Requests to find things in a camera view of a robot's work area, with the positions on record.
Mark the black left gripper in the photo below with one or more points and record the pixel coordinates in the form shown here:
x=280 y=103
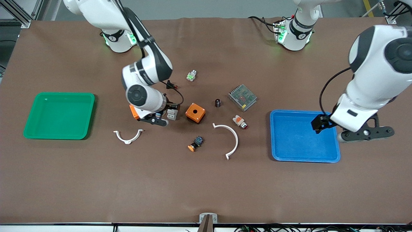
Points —
x=323 y=122

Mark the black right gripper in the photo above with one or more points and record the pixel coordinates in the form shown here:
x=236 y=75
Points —
x=169 y=106

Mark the white red circuit breaker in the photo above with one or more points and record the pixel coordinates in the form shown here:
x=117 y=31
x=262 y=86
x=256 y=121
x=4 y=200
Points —
x=173 y=115

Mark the small black capacitor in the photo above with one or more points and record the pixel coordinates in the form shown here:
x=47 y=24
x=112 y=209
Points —
x=218 y=103

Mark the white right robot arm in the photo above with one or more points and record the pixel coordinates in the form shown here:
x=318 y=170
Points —
x=145 y=96

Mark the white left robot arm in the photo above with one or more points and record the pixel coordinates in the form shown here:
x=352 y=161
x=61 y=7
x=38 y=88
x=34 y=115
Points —
x=370 y=80

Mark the blue plastic tray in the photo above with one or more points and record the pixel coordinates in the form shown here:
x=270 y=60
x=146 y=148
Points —
x=299 y=145

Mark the black indicator with red lens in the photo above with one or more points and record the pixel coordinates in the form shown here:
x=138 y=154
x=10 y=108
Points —
x=170 y=85

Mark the orange button with blue block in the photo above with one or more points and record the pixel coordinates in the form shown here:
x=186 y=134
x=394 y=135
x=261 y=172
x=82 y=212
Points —
x=197 y=141

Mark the white green push button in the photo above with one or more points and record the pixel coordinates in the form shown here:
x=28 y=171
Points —
x=191 y=76

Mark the small white curved clip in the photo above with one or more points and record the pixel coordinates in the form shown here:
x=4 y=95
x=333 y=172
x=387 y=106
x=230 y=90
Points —
x=128 y=140

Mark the orange white red indicator lamp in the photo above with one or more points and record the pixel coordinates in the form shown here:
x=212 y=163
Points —
x=238 y=120

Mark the large white curved clip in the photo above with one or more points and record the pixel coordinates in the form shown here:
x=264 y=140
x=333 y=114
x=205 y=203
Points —
x=236 y=138

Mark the metal mesh power supply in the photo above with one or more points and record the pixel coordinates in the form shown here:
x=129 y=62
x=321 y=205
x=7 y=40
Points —
x=243 y=96

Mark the brown table mat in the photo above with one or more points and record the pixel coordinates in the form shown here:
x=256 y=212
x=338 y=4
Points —
x=206 y=187

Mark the green plastic tray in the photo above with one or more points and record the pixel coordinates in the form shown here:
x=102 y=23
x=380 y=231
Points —
x=58 y=119

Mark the orange button enclosure box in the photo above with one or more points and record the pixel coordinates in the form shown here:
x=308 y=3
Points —
x=133 y=111
x=199 y=114

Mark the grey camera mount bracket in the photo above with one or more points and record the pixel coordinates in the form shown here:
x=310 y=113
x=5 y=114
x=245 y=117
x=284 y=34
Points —
x=208 y=222

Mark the aluminium frame profile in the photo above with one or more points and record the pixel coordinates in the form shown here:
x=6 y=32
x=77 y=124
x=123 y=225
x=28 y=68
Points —
x=24 y=21

